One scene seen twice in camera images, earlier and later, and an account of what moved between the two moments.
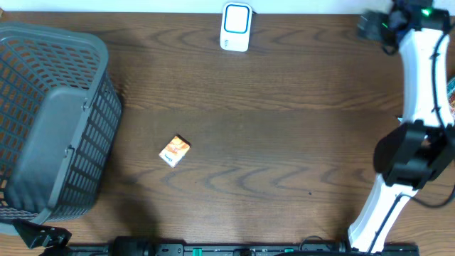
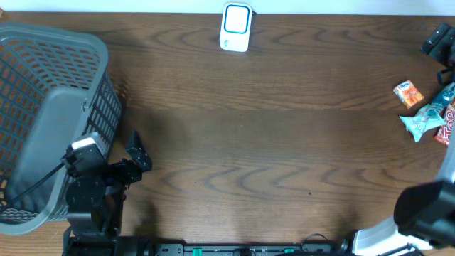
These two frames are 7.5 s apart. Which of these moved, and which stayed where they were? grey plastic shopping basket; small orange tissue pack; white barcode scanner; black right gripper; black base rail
Moved: black right gripper; small orange tissue pack
Stayed: grey plastic shopping basket; white barcode scanner; black base rail
